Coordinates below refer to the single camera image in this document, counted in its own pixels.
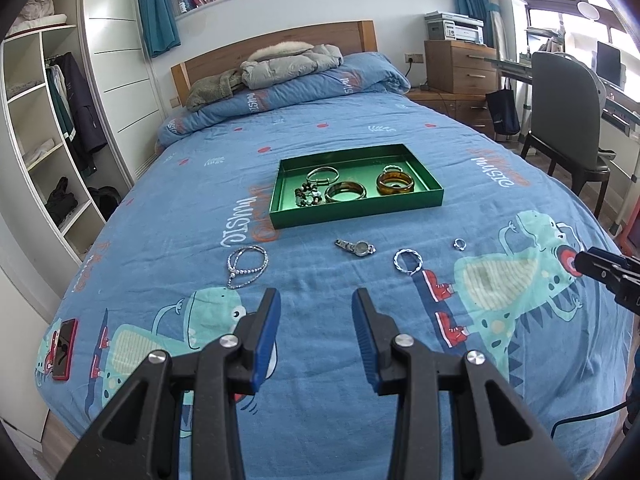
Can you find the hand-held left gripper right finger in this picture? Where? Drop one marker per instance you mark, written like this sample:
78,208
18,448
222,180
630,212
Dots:
365,340

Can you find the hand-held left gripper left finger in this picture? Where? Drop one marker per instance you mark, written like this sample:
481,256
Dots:
262,340

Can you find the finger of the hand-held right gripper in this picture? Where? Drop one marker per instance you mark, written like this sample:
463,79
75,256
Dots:
631,292
597,264

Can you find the green tray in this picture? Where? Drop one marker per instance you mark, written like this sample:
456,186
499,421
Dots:
360,212

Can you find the dark brown bangle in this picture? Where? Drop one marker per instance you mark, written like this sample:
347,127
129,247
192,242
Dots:
345,199

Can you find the amber bangle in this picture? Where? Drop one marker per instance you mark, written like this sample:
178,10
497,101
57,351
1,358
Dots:
395,191

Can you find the plain silver bangle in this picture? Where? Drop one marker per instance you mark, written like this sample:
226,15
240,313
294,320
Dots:
308,175

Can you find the blue dinosaur print bedsheet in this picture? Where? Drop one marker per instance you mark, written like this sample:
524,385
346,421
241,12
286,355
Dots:
315,310

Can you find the small silver watch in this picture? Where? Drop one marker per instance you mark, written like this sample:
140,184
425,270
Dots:
361,248

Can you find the grey chair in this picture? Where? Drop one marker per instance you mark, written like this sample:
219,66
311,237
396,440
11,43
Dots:
560,105

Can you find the dark tote bag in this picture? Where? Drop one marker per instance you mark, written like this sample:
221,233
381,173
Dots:
502,110

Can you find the red phone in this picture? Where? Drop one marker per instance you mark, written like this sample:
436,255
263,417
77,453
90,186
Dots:
65,350

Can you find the tablet on stand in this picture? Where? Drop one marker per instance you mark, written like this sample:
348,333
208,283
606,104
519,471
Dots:
607,62

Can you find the black bag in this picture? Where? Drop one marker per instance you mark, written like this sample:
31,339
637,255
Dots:
105,200

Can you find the wooden nightstand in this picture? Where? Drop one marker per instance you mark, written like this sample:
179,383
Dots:
450,105

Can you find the wooden drawer chest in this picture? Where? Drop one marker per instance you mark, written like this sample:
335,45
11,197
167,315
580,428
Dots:
460,67

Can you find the black folded clothes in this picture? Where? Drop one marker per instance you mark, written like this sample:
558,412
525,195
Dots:
60,200

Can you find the blue folded duvet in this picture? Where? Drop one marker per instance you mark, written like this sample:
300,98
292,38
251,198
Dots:
300,95

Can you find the white tall appliance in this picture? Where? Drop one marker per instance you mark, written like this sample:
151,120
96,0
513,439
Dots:
512,25

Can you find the white round lamp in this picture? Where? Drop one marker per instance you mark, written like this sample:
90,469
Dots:
586,10

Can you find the olive jacket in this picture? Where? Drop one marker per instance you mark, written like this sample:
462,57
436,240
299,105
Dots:
212,90

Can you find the grey puffer jacket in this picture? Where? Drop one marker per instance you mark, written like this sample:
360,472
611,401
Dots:
285,67

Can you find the white printer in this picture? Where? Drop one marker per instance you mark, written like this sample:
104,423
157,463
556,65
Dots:
455,30

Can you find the wooden headboard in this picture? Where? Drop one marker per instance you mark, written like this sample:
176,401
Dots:
220,57

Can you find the folded pale clothes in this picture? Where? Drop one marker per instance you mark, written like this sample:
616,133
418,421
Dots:
42,152

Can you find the hanging dark clothes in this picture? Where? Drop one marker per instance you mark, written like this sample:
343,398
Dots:
82,110

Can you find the white wardrobe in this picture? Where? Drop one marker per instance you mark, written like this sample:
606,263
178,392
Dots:
120,60

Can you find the short blue curtain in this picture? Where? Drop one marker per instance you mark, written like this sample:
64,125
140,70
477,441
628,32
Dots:
157,10

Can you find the white bundled bedding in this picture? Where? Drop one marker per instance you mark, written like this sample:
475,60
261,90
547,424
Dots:
35,7

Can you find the wall socket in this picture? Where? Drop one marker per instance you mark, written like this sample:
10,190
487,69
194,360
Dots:
414,57

